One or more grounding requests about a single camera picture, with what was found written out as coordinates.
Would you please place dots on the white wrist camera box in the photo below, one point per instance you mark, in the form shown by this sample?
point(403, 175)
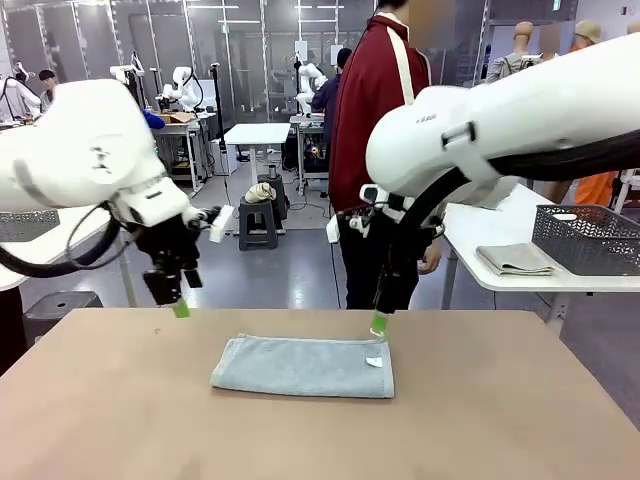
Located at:
point(220, 225)
point(334, 231)

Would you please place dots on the mannequin in grey jacket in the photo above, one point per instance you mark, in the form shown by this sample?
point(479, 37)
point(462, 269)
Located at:
point(522, 35)

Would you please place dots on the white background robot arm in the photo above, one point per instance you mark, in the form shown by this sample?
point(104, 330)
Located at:
point(25, 95)
point(185, 90)
point(305, 97)
point(119, 72)

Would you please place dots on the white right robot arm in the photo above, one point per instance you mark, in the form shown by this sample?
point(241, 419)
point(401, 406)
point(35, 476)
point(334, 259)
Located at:
point(500, 125)

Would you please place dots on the person in grey jacket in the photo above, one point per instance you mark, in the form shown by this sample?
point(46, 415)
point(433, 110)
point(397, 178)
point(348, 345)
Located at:
point(47, 80)

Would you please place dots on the pile of green cloths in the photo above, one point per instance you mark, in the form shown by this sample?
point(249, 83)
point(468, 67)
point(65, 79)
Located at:
point(515, 260)

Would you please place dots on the person in blue jacket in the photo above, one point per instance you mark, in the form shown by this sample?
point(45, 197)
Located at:
point(154, 120)

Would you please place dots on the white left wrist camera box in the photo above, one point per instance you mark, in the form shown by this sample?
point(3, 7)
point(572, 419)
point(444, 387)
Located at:
point(220, 225)

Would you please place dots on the person's right hand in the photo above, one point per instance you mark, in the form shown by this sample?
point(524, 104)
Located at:
point(432, 257)

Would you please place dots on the small white desk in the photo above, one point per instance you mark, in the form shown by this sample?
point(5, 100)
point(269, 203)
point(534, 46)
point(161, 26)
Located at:
point(257, 132)

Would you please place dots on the beige bundled cloth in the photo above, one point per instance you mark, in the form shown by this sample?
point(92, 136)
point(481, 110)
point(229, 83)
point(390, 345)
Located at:
point(260, 192)

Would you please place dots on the figure in blue floral dress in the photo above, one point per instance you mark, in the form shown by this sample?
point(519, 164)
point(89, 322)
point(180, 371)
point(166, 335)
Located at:
point(550, 40)

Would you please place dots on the person in dark purple hoodie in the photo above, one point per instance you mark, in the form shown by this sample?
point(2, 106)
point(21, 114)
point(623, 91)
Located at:
point(325, 100)

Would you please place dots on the grey plastic step stool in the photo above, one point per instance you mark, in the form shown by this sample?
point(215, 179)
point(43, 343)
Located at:
point(260, 209)

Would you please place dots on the mannequin with cap, orange top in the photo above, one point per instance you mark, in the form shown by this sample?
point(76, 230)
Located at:
point(590, 31)

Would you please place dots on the computer case with coloured lights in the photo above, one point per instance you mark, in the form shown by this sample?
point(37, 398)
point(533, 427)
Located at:
point(314, 150)

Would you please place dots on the open cardboard box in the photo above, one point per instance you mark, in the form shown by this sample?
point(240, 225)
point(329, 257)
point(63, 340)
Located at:
point(177, 118)

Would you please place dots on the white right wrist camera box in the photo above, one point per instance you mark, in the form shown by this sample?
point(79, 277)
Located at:
point(334, 231)

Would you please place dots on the dark grey plastic stool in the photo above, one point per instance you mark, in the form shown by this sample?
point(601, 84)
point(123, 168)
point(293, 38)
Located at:
point(55, 312)
point(281, 195)

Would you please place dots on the white desk with computer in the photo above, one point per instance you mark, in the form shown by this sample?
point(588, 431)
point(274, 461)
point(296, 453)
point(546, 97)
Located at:
point(300, 120)

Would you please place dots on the white robot desk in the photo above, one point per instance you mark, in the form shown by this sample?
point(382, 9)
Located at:
point(205, 116)

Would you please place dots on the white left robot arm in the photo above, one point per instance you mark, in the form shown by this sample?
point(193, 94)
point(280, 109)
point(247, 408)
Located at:
point(75, 140)

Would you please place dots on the light blue terry towel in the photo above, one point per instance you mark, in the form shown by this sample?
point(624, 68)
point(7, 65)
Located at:
point(300, 367)

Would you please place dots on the white side table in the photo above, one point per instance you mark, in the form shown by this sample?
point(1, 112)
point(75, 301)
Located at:
point(129, 287)
point(465, 235)

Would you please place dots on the person in dark red jacket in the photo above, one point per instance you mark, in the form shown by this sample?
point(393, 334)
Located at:
point(370, 125)

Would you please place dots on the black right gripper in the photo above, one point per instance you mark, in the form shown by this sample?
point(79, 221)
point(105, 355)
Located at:
point(402, 260)

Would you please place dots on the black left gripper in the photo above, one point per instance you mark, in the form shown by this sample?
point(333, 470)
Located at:
point(167, 245)

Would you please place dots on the dark grey plastic basket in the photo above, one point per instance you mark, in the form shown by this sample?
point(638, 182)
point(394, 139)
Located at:
point(585, 235)

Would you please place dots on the white rectangular panel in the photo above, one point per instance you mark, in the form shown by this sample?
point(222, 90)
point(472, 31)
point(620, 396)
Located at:
point(300, 50)
point(337, 55)

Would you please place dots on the small metal cylinder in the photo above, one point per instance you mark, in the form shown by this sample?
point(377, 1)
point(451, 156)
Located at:
point(272, 170)

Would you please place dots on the black camera tripod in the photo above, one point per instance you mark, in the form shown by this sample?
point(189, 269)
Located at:
point(134, 82)

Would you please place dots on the black stand pole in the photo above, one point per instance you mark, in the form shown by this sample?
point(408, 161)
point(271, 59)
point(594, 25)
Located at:
point(219, 107)

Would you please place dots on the light grey plastic basket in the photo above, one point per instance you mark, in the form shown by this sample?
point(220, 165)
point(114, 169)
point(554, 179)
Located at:
point(30, 227)

